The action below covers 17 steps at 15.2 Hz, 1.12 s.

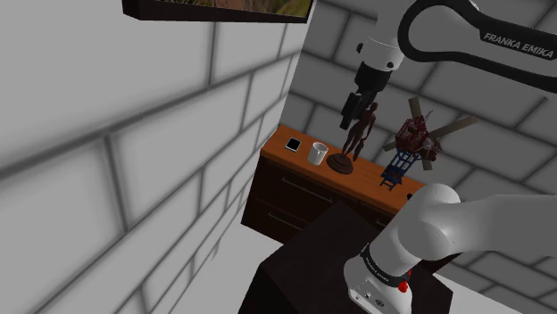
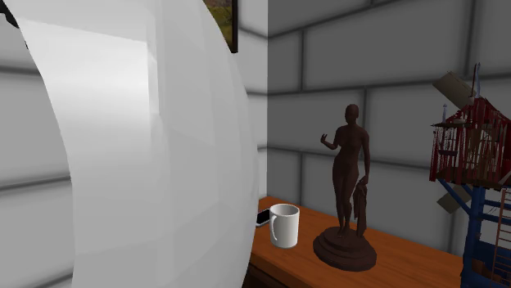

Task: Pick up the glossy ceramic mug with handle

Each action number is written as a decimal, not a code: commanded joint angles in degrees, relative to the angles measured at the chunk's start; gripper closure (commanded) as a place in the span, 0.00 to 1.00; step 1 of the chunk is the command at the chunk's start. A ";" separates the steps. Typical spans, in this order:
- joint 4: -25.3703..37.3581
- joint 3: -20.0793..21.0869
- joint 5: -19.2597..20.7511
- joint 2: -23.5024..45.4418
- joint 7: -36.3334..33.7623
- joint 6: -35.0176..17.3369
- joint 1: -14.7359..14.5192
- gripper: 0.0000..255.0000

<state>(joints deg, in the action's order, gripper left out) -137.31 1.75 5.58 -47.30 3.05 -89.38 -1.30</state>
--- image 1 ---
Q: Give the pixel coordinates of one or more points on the brown chest of drawers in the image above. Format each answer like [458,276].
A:
[365,176]

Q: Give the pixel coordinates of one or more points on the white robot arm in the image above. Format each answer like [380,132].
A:
[439,226]

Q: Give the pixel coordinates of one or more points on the red and blue windmill model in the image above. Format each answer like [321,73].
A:
[411,141]

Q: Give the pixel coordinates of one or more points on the white mug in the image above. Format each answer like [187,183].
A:
[317,154]

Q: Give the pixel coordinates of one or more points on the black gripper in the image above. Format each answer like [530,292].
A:
[369,80]

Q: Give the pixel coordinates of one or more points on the dark robot stand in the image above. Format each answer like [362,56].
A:
[313,269]

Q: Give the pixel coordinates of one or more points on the dark framed wall picture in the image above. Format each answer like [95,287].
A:
[217,9]

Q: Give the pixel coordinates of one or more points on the black phone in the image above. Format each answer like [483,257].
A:
[293,144]

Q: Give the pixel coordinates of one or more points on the brown human figure statue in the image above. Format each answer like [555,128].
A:
[357,135]

